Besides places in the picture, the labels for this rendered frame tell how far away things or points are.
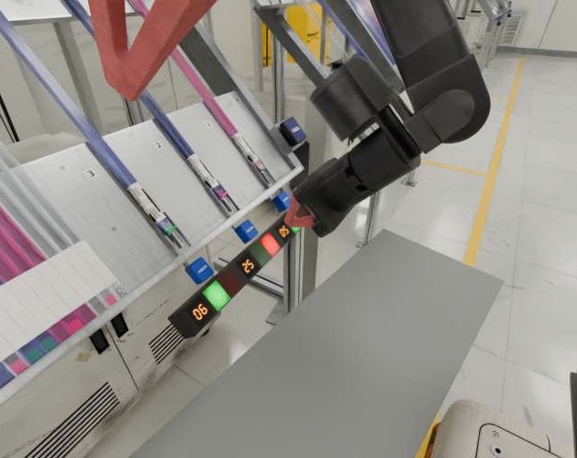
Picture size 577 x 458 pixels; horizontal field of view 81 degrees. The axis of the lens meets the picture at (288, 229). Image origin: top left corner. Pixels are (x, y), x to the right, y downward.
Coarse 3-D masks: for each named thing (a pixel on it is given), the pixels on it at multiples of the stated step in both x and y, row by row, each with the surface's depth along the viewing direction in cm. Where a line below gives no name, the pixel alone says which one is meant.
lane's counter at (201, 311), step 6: (198, 300) 47; (192, 306) 46; (198, 306) 47; (204, 306) 47; (192, 312) 46; (198, 312) 47; (204, 312) 47; (210, 312) 48; (192, 318) 46; (198, 318) 46; (204, 318) 47; (198, 324) 46
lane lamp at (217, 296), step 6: (216, 282) 50; (210, 288) 49; (216, 288) 49; (222, 288) 50; (204, 294) 48; (210, 294) 48; (216, 294) 49; (222, 294) 50; (210, 300) 48; (216, 300) 49; (222, 300) 49; (228, 300) 50; (216, 306) 48; (222, 306) 49
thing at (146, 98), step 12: (72, 0) 49; (84, 12) 49; (84, 24) 49; (144, 96) 51; (156, 108) 51; (156, 120) 52; (168, 120) 52; (168, 132) 52; (180, 144) 52; (216, 192) 53
